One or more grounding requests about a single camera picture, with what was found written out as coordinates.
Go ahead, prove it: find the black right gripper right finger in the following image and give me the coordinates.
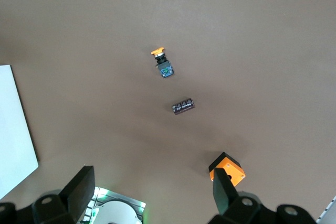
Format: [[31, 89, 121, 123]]
[[208, 168, 317, 224]]

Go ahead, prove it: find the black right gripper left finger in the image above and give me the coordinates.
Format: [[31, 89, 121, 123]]
[[0, 166, 95, 224]]

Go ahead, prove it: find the orange button box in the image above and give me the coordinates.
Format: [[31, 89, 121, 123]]
[[208, 152, 246, 187]]

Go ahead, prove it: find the orange mushroom push button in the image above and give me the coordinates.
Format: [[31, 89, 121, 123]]
[[150, 47, 175, 80]]

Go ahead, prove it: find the aluminium arm base plate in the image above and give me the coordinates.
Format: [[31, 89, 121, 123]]
[[85, 186, 147, 224]]

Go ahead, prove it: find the aluminium frame rail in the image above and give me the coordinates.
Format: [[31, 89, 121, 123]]
[[316, 195, 336, 224]]

